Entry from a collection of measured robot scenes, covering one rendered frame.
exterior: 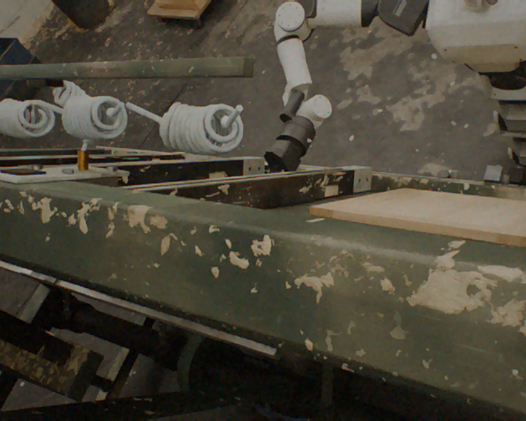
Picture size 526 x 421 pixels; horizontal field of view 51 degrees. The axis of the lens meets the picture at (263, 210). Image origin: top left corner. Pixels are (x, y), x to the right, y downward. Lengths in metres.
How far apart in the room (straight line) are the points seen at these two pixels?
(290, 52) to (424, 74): 1.81
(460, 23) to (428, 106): 1.68
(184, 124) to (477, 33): 0.91
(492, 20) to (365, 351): 1.09
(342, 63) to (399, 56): 0.35
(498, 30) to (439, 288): 1.08
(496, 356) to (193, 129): 0.44
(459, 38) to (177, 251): 1.07
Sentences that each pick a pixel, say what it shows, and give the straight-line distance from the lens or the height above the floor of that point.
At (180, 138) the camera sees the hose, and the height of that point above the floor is 1.83.
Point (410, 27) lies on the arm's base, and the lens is 1.52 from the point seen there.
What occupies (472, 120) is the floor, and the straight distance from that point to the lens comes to 2.99.
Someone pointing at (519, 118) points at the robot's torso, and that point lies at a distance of 2.06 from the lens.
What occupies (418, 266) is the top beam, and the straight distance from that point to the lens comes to 0.43.
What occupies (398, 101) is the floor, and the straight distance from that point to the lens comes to 3.19.
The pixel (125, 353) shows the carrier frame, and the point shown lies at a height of 0.18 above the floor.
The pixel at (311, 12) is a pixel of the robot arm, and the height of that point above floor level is 1.40.
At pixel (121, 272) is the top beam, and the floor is 1.84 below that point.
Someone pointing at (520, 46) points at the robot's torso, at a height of 1.25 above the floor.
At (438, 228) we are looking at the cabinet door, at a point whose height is 1.33.
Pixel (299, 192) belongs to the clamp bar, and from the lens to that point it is 1.35.
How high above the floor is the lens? 2.26
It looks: 48 degrees down
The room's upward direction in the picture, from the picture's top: 39 degrees counter-clockwise
